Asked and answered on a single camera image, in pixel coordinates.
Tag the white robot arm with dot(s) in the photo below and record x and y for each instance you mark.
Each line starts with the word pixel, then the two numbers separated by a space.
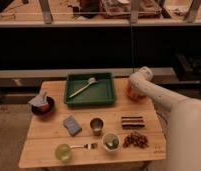
pixel 183 142

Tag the green plastic tray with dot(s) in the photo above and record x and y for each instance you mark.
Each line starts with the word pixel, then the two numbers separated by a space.
pixel 100 93

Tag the orange bowl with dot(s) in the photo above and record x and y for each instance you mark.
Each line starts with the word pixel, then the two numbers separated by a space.
pixel 133 93

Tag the small metal cup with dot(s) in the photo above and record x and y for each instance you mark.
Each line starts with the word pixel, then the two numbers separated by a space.
pixel 96 125

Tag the striped chocolate wafer block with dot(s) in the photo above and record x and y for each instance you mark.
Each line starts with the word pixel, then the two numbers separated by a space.
pixel 132 122

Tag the blue sponge block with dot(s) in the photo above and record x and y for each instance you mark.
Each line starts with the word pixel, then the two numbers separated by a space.
pixel 72 125

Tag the dark round bowl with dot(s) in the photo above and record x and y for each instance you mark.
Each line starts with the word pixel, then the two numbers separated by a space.
pixel 44 110

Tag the small silver fork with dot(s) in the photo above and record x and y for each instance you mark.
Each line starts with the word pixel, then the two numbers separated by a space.
pixel 86 146

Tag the pile of brown nuts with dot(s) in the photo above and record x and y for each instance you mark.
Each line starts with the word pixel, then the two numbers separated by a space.
pixel 136 139

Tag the grey cloth in bowl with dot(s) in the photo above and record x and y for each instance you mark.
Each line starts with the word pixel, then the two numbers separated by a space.
pixel 39 100

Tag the green round cup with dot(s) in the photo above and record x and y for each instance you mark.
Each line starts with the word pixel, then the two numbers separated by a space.
pixel 63 152

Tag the wooden shelf with clutter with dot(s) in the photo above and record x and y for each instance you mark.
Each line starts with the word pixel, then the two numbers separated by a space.
pixel 99 13

